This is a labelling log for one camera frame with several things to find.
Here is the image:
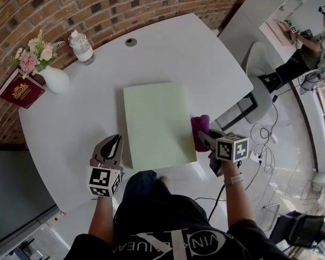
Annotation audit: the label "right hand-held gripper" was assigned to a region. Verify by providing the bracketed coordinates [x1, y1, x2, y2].
[197, 128, 250, 178]

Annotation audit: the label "pink and white flowers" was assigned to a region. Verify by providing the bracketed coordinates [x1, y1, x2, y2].
[6, 29, 66, 80]

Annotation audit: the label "white cable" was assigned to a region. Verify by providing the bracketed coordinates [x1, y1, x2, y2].
[250, 99, 280, 173]

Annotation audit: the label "purple cloth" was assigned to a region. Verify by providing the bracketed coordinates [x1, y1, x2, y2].
[190, 114, 211, 153]

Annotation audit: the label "black mesh chair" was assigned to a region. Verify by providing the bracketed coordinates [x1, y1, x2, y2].
[269, 212, 325, 249]

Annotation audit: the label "person's right forearm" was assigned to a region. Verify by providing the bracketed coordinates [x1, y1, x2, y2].
[221, 160, 257, 233]

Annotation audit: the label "person's left forearm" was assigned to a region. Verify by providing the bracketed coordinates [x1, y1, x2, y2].
[87, 194, 118, 238]

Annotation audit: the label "white chair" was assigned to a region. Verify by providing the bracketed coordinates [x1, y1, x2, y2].
[236, 40, 280, 125]

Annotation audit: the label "dark red book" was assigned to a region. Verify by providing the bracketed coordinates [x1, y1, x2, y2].
[0, 68, 46, 110]

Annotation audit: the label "pink board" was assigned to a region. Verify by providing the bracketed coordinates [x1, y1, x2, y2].
[270, 18, 295, 48]

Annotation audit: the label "black printed t-shirt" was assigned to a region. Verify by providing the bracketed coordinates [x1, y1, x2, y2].
[63, 196, 289, 260]

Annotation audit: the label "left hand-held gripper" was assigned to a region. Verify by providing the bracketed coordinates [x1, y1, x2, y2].
[86, 134, 125, 199]

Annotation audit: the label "black cable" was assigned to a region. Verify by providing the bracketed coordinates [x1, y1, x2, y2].
[192, 183, 226, 222]

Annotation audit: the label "white vase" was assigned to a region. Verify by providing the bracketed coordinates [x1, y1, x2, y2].
[38, 66, 70, 94]

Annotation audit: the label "light green object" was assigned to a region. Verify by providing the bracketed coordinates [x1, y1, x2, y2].
[122, 82, 198, 173]

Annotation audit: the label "white power strip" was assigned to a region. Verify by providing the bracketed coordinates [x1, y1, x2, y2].
[248, 150, 263, 165]

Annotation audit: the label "clear plastic water bottle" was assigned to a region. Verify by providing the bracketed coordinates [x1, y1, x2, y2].
[67, 29, 96, 66]

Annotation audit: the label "white wristband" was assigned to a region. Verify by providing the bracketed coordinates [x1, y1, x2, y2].
[223, 172, 245, 188]

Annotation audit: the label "grey cabinet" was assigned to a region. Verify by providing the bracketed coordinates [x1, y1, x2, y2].
[0, 149, 58, 252]

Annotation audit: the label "dark blue trousers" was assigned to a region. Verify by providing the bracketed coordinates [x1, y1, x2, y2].
[121, 170, 172, 203]

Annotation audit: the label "black table leg frame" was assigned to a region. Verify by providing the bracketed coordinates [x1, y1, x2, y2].
[214, 92, 258, 132]

